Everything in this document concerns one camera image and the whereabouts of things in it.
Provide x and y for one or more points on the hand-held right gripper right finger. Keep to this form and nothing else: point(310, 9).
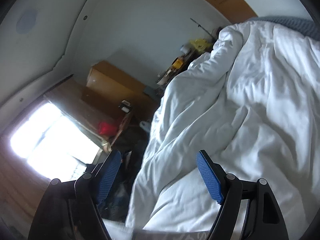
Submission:
point(208, 177)

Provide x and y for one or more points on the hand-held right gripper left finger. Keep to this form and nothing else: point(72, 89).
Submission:
point(107, 177)

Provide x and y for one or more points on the red bucket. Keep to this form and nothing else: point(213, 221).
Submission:
point(107, 128)

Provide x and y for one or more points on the wooden desk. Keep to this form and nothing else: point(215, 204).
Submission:
point(123, 125)

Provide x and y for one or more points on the white plastic jug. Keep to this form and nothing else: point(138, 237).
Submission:
point(144, 125)

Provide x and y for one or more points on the window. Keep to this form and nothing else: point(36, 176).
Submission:
point(50, 140)

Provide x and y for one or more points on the black and white charger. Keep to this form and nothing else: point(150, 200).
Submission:
point(125, 105)

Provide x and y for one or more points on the brown curtain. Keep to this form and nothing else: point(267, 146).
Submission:
point(80, 105)

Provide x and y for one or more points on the white duvet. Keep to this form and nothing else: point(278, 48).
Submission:
point(237, 105)

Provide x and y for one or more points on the wooden wardrobe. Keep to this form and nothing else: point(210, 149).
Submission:
point(112, 80)

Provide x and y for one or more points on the yellow box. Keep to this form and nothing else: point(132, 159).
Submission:
point(178, 63)

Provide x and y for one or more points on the white jar with lid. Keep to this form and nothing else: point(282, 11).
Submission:
point(185, 48)

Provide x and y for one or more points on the yellow plastic bag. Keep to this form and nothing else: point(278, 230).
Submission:
point(200, 43)

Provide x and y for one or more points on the thin black rod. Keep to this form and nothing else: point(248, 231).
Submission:
point(200, 26)

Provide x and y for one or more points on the round ceiling light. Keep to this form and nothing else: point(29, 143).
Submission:
point(26, 21)

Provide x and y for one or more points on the grey knitted blanket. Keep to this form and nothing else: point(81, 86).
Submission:
point(295, 23)

